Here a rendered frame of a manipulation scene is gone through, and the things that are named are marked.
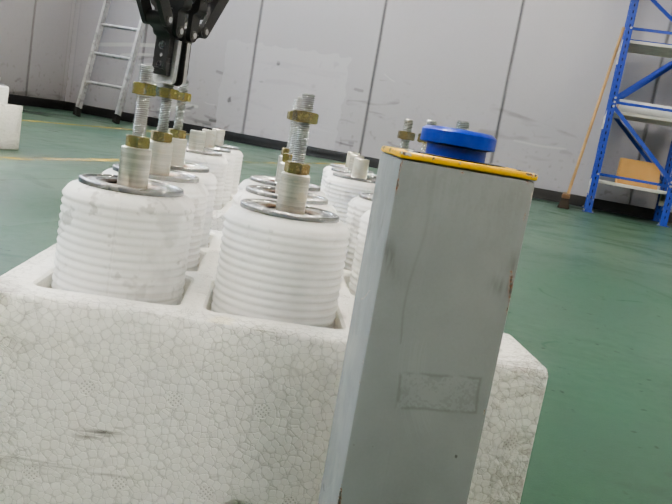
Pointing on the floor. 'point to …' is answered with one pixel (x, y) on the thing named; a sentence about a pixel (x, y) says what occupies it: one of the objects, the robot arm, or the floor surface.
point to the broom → (589, 129)
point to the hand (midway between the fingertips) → (171, 62)
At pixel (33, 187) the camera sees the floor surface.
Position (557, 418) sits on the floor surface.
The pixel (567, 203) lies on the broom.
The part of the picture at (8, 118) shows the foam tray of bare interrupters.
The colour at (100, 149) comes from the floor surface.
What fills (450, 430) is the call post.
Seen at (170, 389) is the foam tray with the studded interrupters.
